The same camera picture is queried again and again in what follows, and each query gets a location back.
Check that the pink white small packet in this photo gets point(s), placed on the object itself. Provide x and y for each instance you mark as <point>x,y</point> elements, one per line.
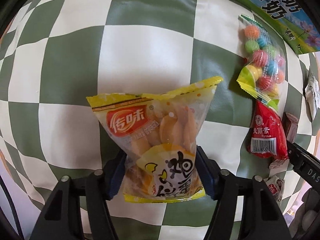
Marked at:
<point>275,181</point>

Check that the red triangular snack packet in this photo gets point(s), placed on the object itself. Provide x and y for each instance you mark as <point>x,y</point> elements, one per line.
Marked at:
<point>267,138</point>

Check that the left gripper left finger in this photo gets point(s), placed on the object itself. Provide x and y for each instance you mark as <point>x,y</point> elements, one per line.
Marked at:
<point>60,218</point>

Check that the brown cardboard box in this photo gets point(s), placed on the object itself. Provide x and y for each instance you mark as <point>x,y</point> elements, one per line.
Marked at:
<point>290,21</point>

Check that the colorful candy ball bag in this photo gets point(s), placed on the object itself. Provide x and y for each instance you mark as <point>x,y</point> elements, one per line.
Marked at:
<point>263,74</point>

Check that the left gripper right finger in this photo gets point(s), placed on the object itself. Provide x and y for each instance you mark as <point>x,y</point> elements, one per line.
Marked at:
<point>261,215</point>

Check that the green white checkered cushion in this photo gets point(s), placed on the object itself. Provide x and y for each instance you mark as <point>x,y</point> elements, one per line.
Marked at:
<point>56,53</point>

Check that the dark red snack packet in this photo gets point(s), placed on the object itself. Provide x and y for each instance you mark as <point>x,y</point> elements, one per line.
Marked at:
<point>290,126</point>

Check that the white printed snack packet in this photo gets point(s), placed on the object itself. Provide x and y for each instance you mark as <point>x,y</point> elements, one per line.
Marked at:
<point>312,94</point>

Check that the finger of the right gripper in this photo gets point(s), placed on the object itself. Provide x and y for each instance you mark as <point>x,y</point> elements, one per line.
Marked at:
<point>305,164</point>

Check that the yellow egg biscuit bag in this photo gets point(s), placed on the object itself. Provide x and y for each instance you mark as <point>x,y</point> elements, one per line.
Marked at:
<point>158,133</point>

